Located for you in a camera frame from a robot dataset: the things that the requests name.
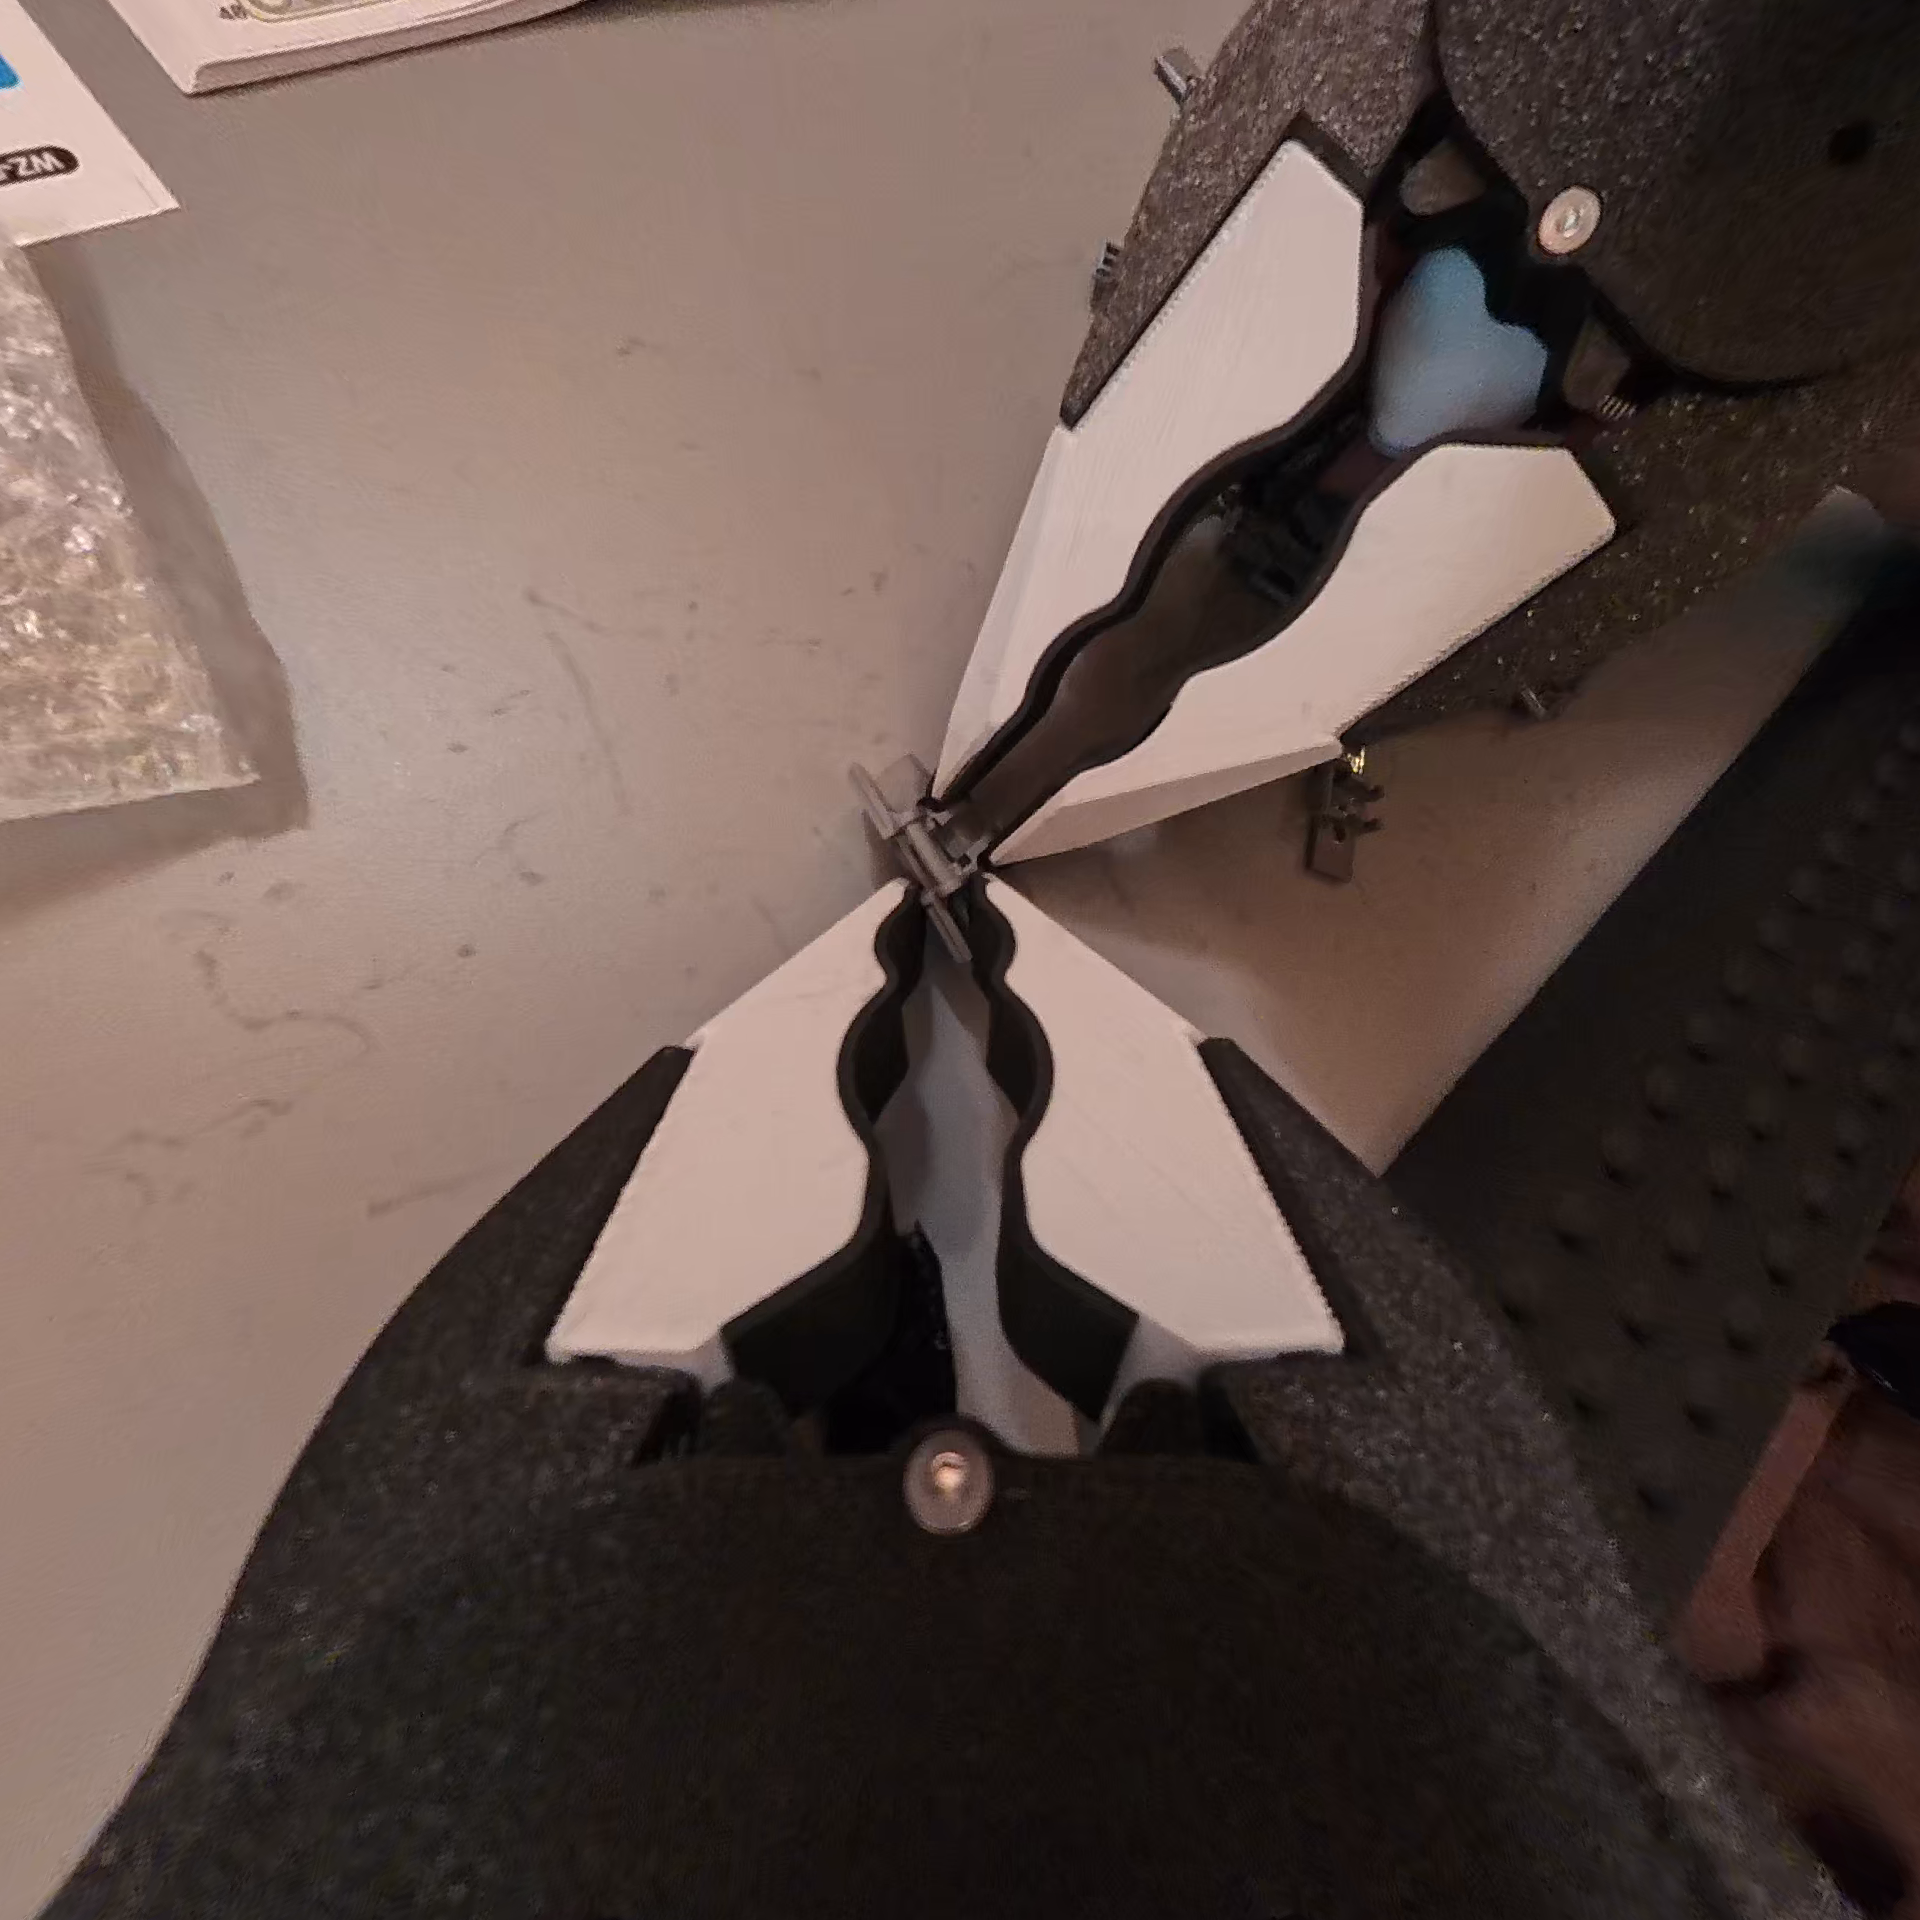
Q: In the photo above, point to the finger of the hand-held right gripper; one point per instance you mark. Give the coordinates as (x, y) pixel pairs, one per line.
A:
(1396, 599)
(1201, 390)

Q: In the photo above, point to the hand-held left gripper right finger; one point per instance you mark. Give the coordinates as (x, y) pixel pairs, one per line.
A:
(1184, 1185)

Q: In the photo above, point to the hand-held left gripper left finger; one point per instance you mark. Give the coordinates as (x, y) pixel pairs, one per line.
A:
(720, 1185)

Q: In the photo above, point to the grey desk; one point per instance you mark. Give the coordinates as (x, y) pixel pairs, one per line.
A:
(600, 525)

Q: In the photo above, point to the clear bag of small parts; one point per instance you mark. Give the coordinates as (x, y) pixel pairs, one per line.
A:
(90, 599)

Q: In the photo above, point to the open instruction booklet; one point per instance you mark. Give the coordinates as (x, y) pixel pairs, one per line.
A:
(301, 37)

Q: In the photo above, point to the blue sticker sheet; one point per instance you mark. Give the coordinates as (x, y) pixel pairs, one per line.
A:
(61, 136)

